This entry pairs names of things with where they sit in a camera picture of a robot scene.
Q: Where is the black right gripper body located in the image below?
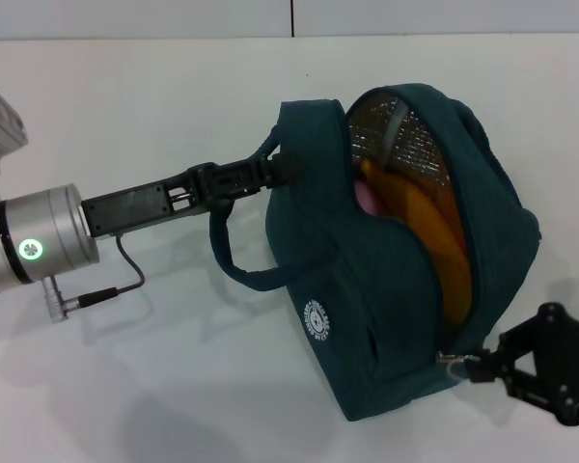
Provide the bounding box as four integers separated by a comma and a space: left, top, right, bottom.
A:
529, 302, 579, 428

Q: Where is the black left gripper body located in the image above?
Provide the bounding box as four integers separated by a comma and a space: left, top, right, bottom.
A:
79, 162, 219, 239

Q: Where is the dark teal insulated lunch bag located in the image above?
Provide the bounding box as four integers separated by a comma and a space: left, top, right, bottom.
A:
208, 84, 544, 423

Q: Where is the yellow banana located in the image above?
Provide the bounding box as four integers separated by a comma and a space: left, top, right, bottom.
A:
358, 158, 475, 330

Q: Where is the pink toy peach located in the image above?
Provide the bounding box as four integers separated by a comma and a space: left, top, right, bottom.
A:
354, 178, 390, 217

